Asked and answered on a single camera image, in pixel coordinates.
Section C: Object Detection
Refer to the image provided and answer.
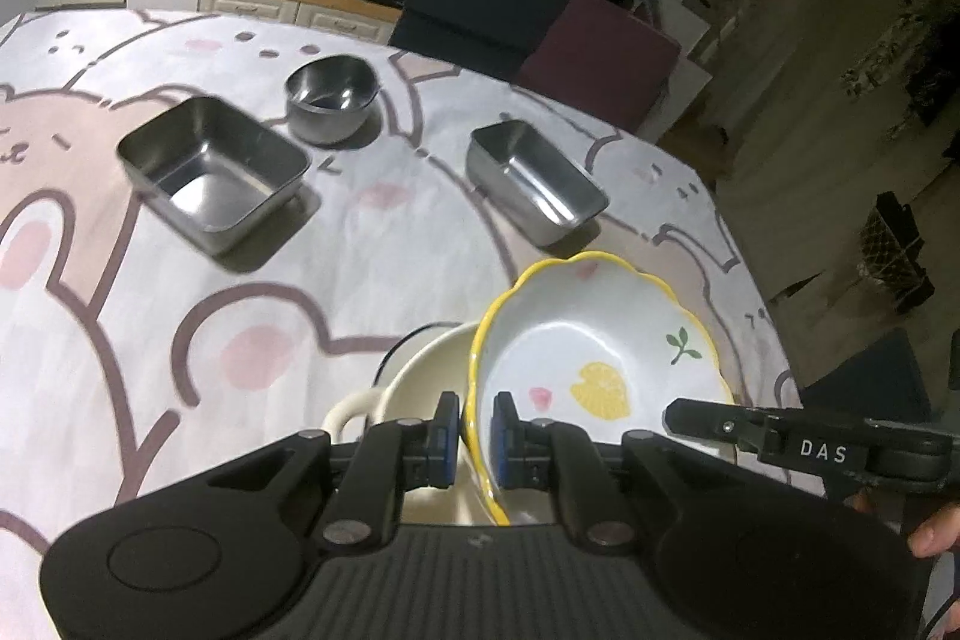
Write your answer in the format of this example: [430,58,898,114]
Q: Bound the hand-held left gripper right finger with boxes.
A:
[491,391,722,552]

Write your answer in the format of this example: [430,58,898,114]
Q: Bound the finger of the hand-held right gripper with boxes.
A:
[664,397,766,455]

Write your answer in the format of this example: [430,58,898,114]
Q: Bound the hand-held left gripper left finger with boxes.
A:
[202,391,460,551]

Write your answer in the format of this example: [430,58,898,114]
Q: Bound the cream bowl with handles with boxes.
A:
[322,321,481,528]

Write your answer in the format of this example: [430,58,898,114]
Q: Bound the yellow-rimmed flower bowl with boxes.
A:
[461,250,732,528]

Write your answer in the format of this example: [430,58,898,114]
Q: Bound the small rectangular steel container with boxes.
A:
[466,120,610,247]

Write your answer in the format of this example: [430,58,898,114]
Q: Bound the large rectangular steel container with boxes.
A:
[116,95,312,257]

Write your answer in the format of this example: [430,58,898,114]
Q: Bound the round steel bowl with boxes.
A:
[285,53,378,145]

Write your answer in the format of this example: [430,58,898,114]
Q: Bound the person's right hand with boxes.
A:
[906,503,960,558]

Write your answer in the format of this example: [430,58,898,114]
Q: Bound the black mesh basket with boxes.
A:
[859,194,935,311]

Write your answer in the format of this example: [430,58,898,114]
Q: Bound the bear-print tablecloth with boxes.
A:
[0,8,803,640]

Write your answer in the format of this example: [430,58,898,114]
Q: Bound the maroon cushion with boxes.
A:
[514,0,683,135]

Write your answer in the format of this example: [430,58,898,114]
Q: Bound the dark blue cushion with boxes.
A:
[388,0,575,82]

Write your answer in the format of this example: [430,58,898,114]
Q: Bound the low wooden-top cabinet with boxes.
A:
[199,0,402,45]

